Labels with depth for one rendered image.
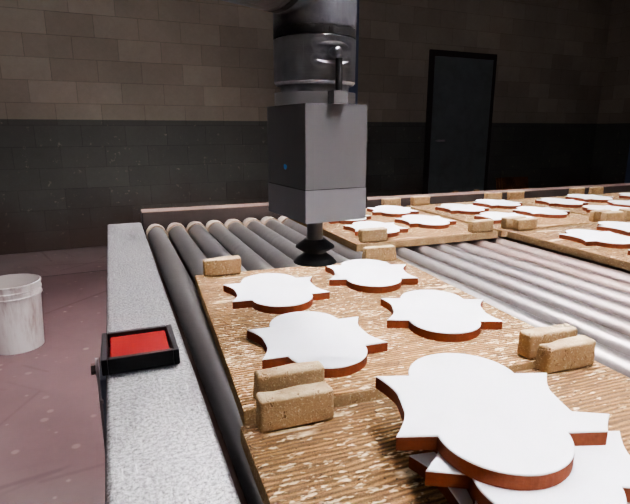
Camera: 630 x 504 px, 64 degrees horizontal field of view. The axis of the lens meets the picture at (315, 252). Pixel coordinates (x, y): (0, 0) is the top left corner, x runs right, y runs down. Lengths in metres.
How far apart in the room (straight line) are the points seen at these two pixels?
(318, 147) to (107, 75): 5.10
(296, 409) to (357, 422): 0.05
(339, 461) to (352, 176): 0.24
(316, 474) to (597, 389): 0.27
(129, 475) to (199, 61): 5.36
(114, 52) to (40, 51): 0.63
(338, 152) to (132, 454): 0.30
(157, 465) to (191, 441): 0.03
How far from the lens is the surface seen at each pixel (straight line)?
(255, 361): 0.50
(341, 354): 0.49
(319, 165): 0.45
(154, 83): 5.55
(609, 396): 0.51
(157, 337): 0.60
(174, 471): 0.41
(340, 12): 0.47
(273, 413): 0.39
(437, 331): 0.56
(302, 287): 0.69
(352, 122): 0.46
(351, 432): 0.40
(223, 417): 0.47
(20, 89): 5.50
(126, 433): 0.46
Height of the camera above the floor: 1.15
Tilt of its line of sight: 14 degrees down
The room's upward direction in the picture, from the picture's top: straight up
